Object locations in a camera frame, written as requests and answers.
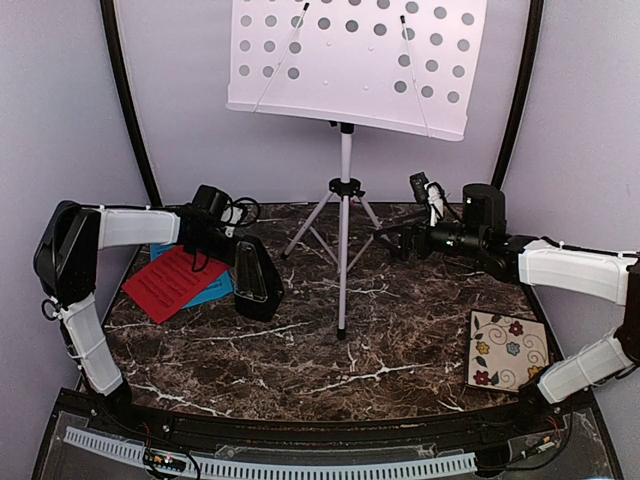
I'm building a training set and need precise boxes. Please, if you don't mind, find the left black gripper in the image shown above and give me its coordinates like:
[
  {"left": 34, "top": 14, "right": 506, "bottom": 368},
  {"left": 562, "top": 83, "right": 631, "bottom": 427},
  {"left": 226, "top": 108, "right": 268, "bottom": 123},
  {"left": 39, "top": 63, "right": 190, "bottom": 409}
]
[{"left": 192, "top": 225, "right": 247, "bottom": 267}]

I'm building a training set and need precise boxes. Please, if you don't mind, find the red sheet music paper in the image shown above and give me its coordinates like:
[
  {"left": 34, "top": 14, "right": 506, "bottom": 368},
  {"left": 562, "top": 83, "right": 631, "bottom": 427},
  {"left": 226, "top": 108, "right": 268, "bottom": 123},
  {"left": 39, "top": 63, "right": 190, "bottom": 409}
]
[{"left": 123, "top": 246, "right": 228, "bottom": 324}]

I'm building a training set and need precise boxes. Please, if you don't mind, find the black metronome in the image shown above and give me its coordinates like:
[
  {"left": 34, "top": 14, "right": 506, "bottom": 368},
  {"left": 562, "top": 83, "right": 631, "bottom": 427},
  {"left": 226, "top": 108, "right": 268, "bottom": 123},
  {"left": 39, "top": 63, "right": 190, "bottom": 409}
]
[{"left": 234, "top": 235, "right": 284, "bottom": 322}]

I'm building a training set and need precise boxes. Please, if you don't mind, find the white music stand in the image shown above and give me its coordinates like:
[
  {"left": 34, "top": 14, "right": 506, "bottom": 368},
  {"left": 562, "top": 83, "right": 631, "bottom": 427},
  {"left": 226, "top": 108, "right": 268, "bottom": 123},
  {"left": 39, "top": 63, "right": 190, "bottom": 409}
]
[{"left": 224, "top": 0, "right": 489, "bottom": 341}]

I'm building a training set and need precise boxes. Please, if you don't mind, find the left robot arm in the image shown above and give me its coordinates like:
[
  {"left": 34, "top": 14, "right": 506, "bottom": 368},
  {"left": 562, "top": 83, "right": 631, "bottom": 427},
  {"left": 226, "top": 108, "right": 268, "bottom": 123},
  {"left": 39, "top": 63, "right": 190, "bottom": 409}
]
[{"left": 33, "top": 200, "right": 239, "bottom": 397}]

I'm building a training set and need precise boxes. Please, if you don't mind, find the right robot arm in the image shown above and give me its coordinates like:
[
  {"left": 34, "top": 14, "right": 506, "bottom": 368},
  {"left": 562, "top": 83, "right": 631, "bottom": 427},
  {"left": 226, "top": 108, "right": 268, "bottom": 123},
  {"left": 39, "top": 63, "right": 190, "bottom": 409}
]
[{"left": 374, "top": 175, "right": 639, "bottom": 434}]

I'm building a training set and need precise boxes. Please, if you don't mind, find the floral ceramic tile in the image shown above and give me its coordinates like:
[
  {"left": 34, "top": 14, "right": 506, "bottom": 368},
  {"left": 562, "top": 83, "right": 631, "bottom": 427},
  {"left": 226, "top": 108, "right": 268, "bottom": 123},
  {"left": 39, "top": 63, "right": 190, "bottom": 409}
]
[{"left": 466, "top": 310, "right": 550, "bottom": 394}]

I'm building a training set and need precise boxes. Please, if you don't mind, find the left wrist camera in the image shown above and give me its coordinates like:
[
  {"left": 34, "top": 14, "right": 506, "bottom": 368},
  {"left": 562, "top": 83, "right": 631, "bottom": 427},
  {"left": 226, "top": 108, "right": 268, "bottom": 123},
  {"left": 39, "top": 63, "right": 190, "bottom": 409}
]
[{"left": 191, "top": 185, "right": 261, "bottom": 237}]

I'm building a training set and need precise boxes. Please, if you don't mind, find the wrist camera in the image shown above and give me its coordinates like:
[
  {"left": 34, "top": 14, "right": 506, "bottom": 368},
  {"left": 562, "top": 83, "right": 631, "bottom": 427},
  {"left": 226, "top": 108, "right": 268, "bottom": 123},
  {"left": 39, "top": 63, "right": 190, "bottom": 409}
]
[
  {"left": 409, "top": 172, "right": 445, "bottom": 227},
  {"left": 191, "top": 185, "right": 261, "bottom": 237}
]

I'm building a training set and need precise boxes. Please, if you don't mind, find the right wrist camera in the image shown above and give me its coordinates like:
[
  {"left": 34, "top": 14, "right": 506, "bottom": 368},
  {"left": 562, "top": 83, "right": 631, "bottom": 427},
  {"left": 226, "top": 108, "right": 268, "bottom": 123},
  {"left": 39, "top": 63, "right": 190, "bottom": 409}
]
[{"left": 409, "top": 172, "right": 445, "bottom": 227}]

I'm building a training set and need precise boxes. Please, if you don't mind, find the white slotted cable duct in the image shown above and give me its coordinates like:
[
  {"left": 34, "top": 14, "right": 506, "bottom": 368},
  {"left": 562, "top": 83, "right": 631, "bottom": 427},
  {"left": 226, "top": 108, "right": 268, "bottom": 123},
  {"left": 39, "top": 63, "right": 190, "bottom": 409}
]
[{"left": 62, "top": 427, "right": 477, "bottom": 479}]

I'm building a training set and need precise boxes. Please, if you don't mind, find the left black frame post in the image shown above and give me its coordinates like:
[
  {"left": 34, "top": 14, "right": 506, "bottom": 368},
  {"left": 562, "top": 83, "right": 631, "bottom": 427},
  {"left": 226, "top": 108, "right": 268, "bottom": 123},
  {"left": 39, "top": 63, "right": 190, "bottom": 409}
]
[{"left": 99, "top": 0, "right": 163, "bottom": 207}]

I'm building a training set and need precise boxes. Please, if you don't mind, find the black frame post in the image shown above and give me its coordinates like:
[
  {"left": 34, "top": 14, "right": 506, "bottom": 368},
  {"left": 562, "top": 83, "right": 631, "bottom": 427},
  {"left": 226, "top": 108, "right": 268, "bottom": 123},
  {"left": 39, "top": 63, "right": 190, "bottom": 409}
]
[
  {"left": 99, "top": 0, "right": 163, "bottom": 207},
  {"left": 491, "top": 0, "right": 545, "bottom": 189}
]

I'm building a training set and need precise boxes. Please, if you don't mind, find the right black frame post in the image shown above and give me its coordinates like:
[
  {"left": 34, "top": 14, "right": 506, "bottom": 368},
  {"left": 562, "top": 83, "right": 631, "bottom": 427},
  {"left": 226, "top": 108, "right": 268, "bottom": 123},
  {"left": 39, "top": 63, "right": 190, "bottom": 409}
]
[{"left": 491, "top": 0, "right": 545, "bottom": 189}]

